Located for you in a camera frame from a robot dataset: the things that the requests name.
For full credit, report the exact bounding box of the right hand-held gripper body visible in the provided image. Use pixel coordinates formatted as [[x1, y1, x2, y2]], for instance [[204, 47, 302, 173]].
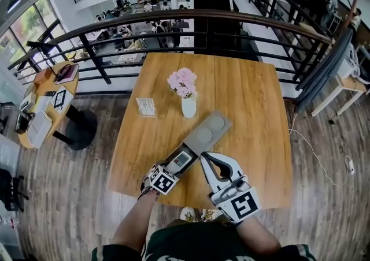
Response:
[[208, 174, 261, 225]]

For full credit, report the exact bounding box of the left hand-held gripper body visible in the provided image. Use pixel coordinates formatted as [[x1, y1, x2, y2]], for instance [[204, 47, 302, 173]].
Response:
[[141, 162, 182, 196]]

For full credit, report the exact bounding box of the grey sliding drawer box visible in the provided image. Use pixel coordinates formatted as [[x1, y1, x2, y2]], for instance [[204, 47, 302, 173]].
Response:
[[161, 110, 233, 179]]

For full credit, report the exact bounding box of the person's right forearm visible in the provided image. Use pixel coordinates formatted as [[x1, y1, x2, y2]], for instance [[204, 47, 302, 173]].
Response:
[[235, 215, 283, 255]]

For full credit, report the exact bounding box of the person's left forearm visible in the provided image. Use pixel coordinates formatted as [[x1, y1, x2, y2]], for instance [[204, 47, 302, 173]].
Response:
[[110, 190, 159, 251]]

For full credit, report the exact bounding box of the large white box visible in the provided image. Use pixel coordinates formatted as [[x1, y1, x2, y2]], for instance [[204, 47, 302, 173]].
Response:
[[27, 110, 53, 149]]

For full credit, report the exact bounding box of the white perforated box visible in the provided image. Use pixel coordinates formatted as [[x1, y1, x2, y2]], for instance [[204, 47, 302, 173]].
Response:
[[336, 59, 353, 79]]

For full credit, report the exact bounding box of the small black box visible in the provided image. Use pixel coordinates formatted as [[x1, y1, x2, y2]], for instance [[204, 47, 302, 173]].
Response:
[[14, 112, 31, 135]]

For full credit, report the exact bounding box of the person's right shoe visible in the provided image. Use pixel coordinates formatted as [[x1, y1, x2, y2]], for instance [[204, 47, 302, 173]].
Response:
[[201, 208, 220, 222]]

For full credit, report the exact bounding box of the person's shoe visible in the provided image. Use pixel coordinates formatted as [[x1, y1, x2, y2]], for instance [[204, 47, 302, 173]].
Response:
[[201, 208, 220, 222], [180, 207, 197, 222]]

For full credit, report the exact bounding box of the person's left shoe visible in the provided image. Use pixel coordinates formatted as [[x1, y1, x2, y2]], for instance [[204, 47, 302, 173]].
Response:
[[180, 207, 197, 222]]

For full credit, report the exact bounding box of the person's dark green shirt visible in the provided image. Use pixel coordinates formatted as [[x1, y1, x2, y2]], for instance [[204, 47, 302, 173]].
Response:
[[91, 221, 317, 261]]

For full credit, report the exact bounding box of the white printed card pack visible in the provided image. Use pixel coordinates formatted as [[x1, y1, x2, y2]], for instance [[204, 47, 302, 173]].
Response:
[[135, 97, 157, 118]]

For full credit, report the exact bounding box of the white ceramic vase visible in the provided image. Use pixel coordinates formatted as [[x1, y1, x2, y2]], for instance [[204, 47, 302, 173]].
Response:
[[181, 95, 197, 119]]

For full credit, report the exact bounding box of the pink flower bouquet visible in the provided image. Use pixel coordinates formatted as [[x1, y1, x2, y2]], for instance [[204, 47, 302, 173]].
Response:
[[166, 67, 199, 100]]

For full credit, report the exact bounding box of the grey hanging coat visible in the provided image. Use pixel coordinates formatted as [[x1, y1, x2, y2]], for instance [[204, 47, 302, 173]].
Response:
[[295, 28, 354, 113]]

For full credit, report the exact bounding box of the maroon book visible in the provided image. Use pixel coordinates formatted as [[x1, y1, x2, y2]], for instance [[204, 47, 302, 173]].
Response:
[[54, 64, 80, 85]]

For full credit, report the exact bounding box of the white-legged wooden side table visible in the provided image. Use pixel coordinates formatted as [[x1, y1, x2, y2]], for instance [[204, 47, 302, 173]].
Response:
[[311, 74, 368, 118]]

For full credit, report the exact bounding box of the round wooden side table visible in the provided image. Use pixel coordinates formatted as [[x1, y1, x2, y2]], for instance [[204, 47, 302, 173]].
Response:
[[17, 61, 98, 151]]

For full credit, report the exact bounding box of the group of people at desks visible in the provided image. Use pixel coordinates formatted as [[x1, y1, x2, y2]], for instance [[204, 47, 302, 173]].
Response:
[[66, 0, 194, 64]]

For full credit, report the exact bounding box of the black office chair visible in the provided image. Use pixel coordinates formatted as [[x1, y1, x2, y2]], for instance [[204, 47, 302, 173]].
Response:
[[0, 168, 29, 212]]

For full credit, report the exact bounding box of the white panel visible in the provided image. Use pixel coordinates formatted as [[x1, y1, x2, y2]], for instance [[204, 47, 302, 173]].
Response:
[[0, 134, 20, 174]]

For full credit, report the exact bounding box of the black round device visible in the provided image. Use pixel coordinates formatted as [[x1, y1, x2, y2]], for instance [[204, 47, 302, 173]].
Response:
[[357, 68, 370, 84]]

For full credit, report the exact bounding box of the black curved balcony railing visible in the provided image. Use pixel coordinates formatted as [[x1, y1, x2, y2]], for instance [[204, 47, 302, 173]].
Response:
[[7, 9, 333, 92]]

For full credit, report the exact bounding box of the black desk lamp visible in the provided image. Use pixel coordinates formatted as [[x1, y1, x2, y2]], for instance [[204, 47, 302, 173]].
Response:
[[26, 40, 73, 81]]

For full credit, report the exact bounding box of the large window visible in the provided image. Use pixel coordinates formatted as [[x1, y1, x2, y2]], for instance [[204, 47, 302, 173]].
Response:
[[0, 0, 67, 66]]

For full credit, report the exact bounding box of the black pendant lamp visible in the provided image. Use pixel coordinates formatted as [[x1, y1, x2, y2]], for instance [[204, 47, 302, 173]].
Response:
[[6, 0, 21, 14]]

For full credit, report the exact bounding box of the dark beaded bracelet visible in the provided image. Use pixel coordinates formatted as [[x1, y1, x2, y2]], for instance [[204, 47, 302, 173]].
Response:
[[138, 187, 161, 200]]

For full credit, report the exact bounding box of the white floor cable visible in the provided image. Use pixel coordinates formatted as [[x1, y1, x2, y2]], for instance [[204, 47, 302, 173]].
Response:
[[288, 109, 352, 188]]

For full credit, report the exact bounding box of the white box with black frame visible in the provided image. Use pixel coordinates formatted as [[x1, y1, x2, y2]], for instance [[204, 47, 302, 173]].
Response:
[[50, 85, 75, 114]]

